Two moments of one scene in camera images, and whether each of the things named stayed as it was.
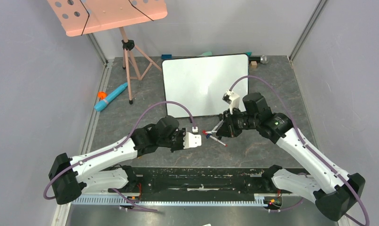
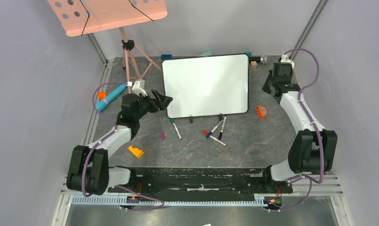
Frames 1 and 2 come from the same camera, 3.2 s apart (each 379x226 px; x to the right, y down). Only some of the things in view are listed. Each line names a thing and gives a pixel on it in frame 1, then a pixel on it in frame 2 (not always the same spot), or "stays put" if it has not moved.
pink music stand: x=80 y=17 stays put
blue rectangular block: x=166 y=57 stays put
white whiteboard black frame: x=200 y=84 stays put
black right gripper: x=226 y=125 to x=271 y=84
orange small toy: x=102 y=95 stays put
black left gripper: x=182 y=133 to x=163 y=103
